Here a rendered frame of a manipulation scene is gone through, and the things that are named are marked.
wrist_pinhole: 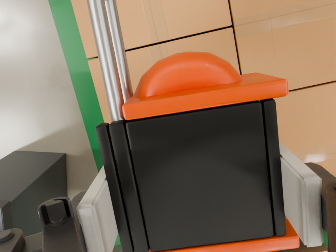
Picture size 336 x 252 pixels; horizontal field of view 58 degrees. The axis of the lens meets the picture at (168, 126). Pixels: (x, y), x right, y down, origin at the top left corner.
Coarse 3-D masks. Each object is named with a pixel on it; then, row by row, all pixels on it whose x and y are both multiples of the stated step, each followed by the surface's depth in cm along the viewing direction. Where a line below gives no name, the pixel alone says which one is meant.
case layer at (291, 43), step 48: (144, 0) 78; (192, 0) 77; (240, 0) 77; (288, 0) 77; (144, 48) 81; (192, 48) 80; (240, 48) 80; (288, 48) 79; (288, 96) 82; (288, 144) 86
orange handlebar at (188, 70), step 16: (160, 64) 15; (176, 64) 14; (192, 64) 14; (208, 64) 14; (224, 64) 15; (144, 80) 15; (160, 80) 15; (176, 80) 14; (192, 80) 14; (208, 80) 14; (224, 80) 14; (240, 80) 15; (144, 96) 15
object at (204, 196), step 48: (192, 96) 13; (240, 96) 13; (144, 144) 14; (192, 144) 14; (240, 144) 14; (144, 192) 14; (192, 192) 14; (240, 192) 14; (192, 240) 15; (240, 240) 15; (288, 240) 15
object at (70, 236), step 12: (48, 204) 11; (60, 204) 12; (48, 216) 11; (60, 216) 12; (72, 216) 12; (48, 228) 11; (60, 228) 11; (72, 228) 11; (48, 240) 10; (60, 240) 10; (72, 240) 10
